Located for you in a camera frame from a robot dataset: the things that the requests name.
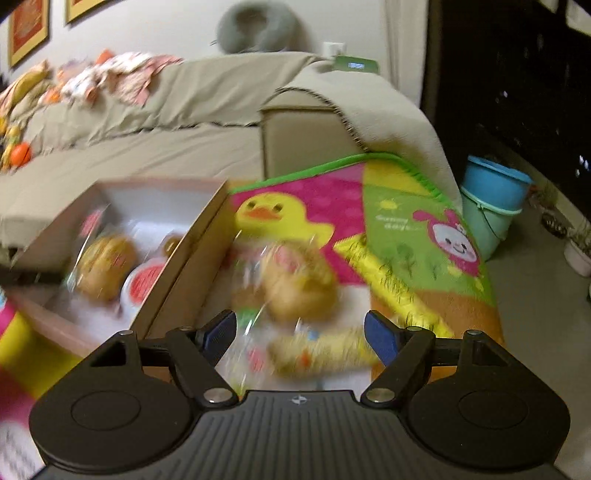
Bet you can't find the colourful cartoon play mat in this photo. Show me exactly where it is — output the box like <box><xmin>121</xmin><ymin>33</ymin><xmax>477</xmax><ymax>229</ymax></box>
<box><xmin>0</xmin><ymin>154</ymin><xmax>505</xmax><ymax>480</ymax></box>

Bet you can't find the cream curtain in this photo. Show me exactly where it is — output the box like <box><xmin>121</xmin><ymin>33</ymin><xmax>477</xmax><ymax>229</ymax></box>
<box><xmin>382</xmin><ymin>0</ymin><xmax>440</xmax><ymax>110</ymax></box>

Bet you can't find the golden pastry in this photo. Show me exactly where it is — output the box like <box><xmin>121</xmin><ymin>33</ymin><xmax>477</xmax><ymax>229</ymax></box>
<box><xmin>226</xmin><ymin>231</ymin><xmax>385</xmax><ymax>385</ymax></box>
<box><xmin>69</xmin><ymin>208</ymin><xmax>140</xmax><ymax>303</ymax></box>

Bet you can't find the grey neck pillow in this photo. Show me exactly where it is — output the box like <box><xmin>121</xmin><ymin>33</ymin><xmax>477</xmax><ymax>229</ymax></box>
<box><xmin>213</xmin><ymin>0</ymin><xmax>313</xmax><ymax>57</ymax></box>

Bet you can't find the small gold framed picture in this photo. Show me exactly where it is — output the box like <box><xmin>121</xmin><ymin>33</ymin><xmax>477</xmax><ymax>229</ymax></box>
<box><xmin>65</xmin><ymin>0</ymin><xmax>112</xmax><ymax>25</ymax></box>

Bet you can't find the pink cardboard box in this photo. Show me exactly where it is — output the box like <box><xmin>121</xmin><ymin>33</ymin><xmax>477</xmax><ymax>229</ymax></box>
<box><xmin>9</xmin><ymin>178</ymin><xmax>237</xmax><ymax>371</ymax></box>

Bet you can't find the green digital clock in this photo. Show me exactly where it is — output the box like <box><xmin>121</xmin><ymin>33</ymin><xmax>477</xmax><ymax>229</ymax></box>
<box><xmin>331</xmin><ymin>55</ymin><xmax>380</xmax><ymax>75</ymax></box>

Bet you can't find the beige sofa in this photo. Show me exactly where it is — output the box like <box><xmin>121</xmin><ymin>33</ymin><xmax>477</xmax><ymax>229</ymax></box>
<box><xmin>0</xmin><ymin>51</ymin><xmax>463</xmax><ymax>252</ymax></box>

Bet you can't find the red label jelly cup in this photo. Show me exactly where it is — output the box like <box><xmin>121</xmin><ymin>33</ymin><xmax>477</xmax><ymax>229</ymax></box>
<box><xmin>121</xmin><ymin>260</ymin><xmax>179</xmax><ymax>315</ymax></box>

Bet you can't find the white potted plant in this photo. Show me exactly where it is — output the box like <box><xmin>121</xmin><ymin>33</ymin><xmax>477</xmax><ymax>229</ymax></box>
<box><xmin>563</xmin><ymin>220</ymin><xmax>591</xmax><ymax>278</ymax></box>

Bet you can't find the blue bucket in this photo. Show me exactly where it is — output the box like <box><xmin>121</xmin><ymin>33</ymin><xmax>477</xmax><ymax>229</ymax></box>
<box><xmin>464</xmin><ymin>155</ymin><xmax>533</xmax><ymax>214</ymax></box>

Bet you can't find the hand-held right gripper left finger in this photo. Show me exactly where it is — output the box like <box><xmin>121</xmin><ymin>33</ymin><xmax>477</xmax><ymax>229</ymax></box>
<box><xmin>90</xmin><ymin>310</ymin><xmax>238</xmax><ymax>408</ymax></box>

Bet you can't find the dark potted plant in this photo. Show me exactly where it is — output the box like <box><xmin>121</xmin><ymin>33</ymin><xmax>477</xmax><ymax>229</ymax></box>
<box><xmin>538</xmin><ymin>198</ymin><xmax>571</xmax><ymax>239</ymax></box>

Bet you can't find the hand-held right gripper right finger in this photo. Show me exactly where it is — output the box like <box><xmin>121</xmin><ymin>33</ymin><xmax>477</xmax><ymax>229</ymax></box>
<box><xmin>361</xmin><ymin>310</ymin><xmax>506</xmax><ymax>408</ymax></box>

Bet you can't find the yellow green toy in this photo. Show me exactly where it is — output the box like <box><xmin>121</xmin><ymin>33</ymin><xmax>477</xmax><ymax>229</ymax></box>
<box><xmin>0</xmin><ymin>122</ymin><xmax>22</xmax><ymax>169</ymax></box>

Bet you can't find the pile of baby clothes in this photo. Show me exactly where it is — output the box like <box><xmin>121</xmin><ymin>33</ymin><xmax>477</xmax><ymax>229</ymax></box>
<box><xmin>55</xmin><ymin>52</ymin><xmax>184</xmax><ymax>105</ymax></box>

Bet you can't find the teal bucket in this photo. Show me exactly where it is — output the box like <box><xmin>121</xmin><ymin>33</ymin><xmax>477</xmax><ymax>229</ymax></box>
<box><xmin>461</xmin><ymin>187</ymin><xmax>523</xmax><ymax>262</ymax></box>

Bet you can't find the small brown round fruit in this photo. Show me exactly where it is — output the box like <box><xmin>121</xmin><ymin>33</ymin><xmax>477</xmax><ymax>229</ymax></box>
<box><xmin>159</xmin><ymin>234</ymin><xmax>186</xmax><ymax>259</ymax></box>

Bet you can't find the yellow stuffed toy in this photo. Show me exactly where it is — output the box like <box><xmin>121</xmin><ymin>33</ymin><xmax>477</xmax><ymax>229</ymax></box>
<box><xmin>0</xmin><ymin>60</ymin><xmax>52</xmax><ymax>117</ymax></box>

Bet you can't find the beige sofa throw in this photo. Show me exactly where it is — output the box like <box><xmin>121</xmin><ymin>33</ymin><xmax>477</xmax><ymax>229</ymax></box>
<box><xmin>259</xmin><ymin>53</ymin><xmax>463</xmax><ymax>209</ymax></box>

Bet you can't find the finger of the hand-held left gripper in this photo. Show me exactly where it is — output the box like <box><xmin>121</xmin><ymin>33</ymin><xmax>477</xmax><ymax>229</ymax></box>
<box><xmin>0</xmin><ymin>261</ymin><xmax>64</xmax><ymax>288</ymax></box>

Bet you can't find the large gold framed picture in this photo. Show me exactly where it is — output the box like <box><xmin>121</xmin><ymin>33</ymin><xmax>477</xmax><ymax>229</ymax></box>
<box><xmin>8</xmin><ymin>0</ymin><xmax>51</xmax><ymax>69</ymax></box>

